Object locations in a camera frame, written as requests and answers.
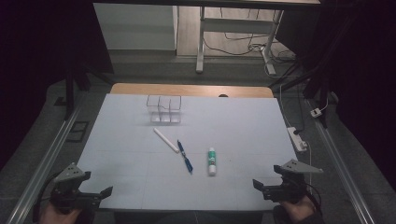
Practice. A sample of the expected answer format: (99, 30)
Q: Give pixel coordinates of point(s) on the white power strip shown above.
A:
(297, 140)

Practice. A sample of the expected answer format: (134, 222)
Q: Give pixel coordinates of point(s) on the blue pen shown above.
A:
(185, 157)

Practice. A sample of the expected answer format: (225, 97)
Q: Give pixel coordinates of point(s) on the person's left hand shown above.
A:
(59, 217)

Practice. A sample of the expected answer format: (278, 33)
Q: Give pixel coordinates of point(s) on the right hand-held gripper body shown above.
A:
(289, 191)

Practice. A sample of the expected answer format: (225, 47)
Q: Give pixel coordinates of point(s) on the clear acrylic pen organizer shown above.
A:
(164, 109)

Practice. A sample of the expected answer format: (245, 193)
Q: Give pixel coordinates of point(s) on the person's right hand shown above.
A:
(300, 211)

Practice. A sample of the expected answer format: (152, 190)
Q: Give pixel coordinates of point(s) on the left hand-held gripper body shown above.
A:
(70, 196)

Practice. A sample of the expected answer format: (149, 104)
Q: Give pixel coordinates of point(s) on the small white adapter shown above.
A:
(316, 113)

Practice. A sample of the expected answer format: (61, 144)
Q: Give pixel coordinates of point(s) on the metal floor rail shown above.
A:
(46, 161)
(342, 168)

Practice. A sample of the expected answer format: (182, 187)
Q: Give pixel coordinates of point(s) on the white desk frame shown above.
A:
(200, 46)

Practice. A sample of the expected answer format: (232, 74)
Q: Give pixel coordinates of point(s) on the black stand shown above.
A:
(320, 90)
(70, 93)

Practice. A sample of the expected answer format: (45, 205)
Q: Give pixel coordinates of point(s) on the white pen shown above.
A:
(166, 140)

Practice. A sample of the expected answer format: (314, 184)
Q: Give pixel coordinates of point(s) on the white cabinet panel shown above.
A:
(134, 28)

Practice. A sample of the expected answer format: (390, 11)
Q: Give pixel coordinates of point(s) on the green and white glue stick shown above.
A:
(212, 160)

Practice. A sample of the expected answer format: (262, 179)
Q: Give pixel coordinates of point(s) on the black floor plate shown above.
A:
(77, 131)

